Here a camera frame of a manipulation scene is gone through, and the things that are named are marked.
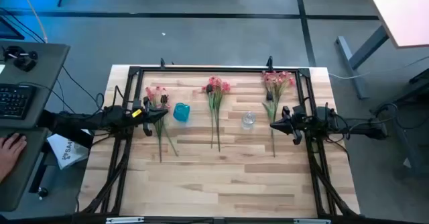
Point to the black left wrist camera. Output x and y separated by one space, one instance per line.
135 104

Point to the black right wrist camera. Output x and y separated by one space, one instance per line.
298 111

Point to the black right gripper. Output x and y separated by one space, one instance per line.
296 130

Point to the black backlit keyboard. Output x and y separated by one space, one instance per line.
15 101

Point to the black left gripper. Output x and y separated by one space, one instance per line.
146 125

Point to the person's hand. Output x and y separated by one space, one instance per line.
10 153

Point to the dark equipment stand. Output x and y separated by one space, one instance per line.
415 143

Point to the clear glass vase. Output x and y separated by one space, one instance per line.
248 120

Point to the pink artificial flower bunch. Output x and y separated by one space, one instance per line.
218 82
149 93
278 78

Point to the silver metal bracket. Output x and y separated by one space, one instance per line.
124 220
311 221

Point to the computer monitor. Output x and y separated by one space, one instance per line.
8 31

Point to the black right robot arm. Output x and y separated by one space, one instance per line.
362 128

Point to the white printed paper bag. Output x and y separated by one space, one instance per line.
67 150

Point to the black clamp mount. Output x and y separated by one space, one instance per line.
23 63

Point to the white table top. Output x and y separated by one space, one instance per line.
402 9

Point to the black desk support beam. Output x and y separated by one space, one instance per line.
75 137

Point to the blue vase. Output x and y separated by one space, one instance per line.
181 113

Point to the grey desk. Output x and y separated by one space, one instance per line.
40 69

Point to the black round knob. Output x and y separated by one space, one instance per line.
43 192

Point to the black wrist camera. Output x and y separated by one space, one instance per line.
298 111
135 104

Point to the black aluminium table frame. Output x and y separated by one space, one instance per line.
201 69

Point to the grey table leg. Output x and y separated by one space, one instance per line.
352 63

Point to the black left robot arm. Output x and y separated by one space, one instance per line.
114 115

